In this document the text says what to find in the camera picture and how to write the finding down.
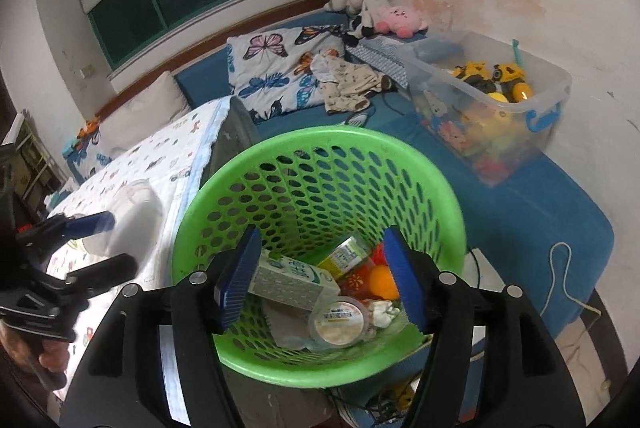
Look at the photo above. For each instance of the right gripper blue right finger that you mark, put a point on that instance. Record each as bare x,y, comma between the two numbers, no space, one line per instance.
525,381

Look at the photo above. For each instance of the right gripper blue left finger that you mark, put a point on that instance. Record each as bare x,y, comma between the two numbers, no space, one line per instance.
119,380

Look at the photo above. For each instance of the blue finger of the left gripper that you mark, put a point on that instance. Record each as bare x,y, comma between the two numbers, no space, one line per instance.
87,226
99,278

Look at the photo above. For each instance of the clear round plastic lid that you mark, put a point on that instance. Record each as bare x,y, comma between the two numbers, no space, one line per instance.
139,214

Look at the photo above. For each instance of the white blue milk carton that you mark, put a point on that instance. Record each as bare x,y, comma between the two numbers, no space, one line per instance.
290,282

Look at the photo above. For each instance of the left hand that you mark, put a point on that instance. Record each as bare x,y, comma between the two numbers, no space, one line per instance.
47,359

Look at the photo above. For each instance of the metal storage shelf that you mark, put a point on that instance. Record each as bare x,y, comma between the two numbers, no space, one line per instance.
35,174

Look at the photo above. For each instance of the small butterfly print pillow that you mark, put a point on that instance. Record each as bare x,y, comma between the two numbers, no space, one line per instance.
86,156

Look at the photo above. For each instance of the orange toy on sofa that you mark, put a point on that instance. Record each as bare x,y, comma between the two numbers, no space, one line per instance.
89,129

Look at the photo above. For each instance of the beige plain pillow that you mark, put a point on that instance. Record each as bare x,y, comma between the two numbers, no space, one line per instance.
155,107

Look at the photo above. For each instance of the blue sofa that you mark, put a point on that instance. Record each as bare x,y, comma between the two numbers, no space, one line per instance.
538,228

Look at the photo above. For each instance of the crumpled white tissue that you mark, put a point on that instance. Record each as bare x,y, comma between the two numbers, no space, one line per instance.
382,313

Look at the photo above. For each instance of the orange ball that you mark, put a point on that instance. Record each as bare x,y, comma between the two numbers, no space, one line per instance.
381,283

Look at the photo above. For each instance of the yellow green small box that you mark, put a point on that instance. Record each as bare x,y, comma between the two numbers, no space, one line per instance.
345,256

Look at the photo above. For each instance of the green perforated plastic basket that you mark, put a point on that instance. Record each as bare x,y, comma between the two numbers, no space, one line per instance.
304,191

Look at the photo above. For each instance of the clear plastic toy bin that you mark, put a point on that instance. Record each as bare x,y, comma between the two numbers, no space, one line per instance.
493,138

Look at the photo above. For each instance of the yellow toy truck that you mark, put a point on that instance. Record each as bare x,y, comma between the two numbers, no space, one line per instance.
507,82

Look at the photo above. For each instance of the beige patterned clothing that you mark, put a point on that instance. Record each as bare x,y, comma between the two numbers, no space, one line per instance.
347,87

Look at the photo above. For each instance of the blue white patterned cloth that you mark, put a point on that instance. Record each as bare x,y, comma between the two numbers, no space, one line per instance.
382,54

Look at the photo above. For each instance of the black white cow plush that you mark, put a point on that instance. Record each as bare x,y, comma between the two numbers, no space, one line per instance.
362,15

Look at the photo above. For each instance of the pink plush toy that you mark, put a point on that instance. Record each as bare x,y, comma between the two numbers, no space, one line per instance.
402,21

